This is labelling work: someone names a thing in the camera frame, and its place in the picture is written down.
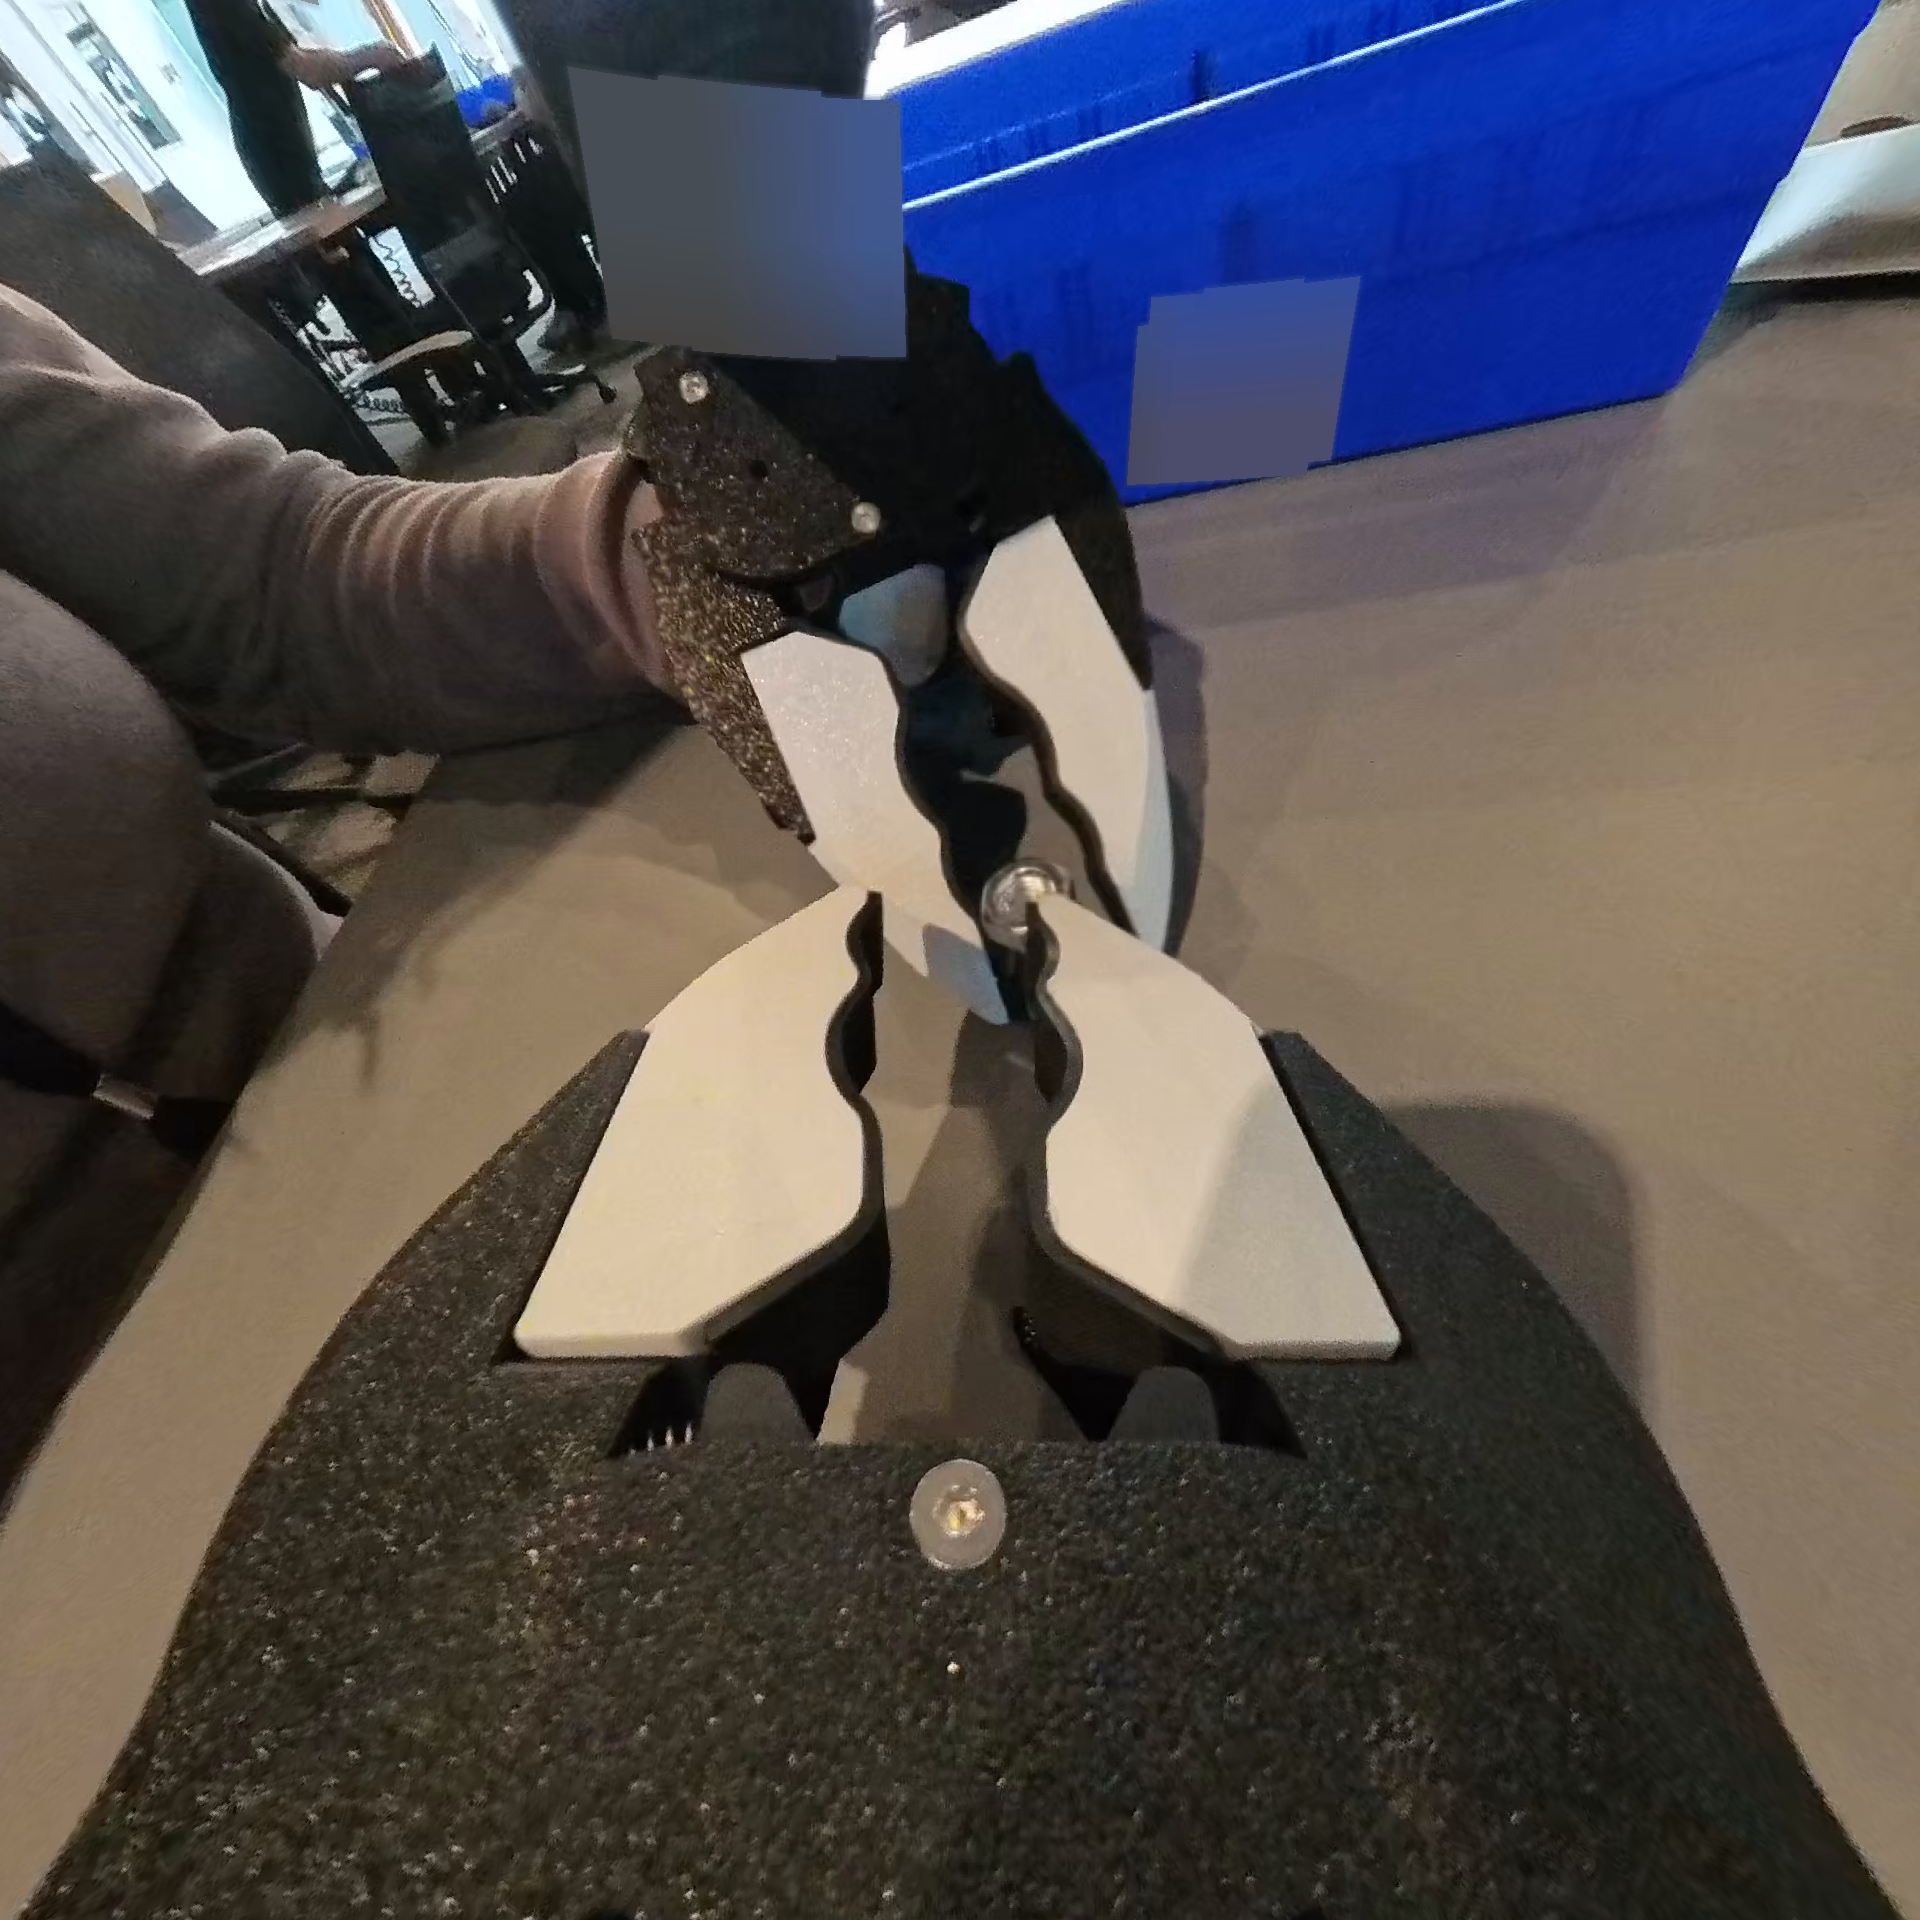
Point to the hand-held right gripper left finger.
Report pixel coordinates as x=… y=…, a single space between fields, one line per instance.
x=721 y=1156

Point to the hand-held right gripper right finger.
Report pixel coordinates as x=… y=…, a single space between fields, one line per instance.
x=1201 y=1172

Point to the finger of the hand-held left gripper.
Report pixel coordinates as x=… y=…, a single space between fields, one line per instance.
x=1081 y=691
x=841 y=751

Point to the person's left forearm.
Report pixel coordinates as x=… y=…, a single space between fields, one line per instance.
x=301 y=569

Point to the black office chair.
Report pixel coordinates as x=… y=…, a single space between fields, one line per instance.
x=435 y=166

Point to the wooden office desk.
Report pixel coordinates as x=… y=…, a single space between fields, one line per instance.
x=285 y=241

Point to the blue plastic storage bin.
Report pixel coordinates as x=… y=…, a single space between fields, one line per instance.
x=1500 y=225

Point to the grey office chair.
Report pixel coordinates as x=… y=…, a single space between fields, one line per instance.
x=135 y=255

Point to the person's body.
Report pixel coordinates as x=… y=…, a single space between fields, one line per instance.
x=91 y=839

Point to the wooden board document stand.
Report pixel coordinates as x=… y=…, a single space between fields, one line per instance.
x=1846 y=212

